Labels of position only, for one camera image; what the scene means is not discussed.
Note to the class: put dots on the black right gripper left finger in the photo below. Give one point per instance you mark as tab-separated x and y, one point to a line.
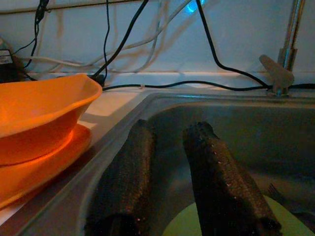
123	184

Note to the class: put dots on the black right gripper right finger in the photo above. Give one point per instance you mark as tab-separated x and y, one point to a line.
221	191

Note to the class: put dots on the metal fork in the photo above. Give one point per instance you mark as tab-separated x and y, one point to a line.
275	191

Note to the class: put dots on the orange plastic plate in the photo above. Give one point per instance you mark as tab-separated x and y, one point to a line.
37	179

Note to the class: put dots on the orange plastic bowl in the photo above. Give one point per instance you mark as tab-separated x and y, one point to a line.
37	110

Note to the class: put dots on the stainless steel sink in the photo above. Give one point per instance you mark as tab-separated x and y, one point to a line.
270	137

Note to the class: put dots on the green plate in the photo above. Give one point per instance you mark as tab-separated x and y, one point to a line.
290	221

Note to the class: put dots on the metal sink faucet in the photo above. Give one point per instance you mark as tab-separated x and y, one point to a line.
278	71

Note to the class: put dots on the black power adapter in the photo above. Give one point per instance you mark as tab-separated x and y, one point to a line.
7	66

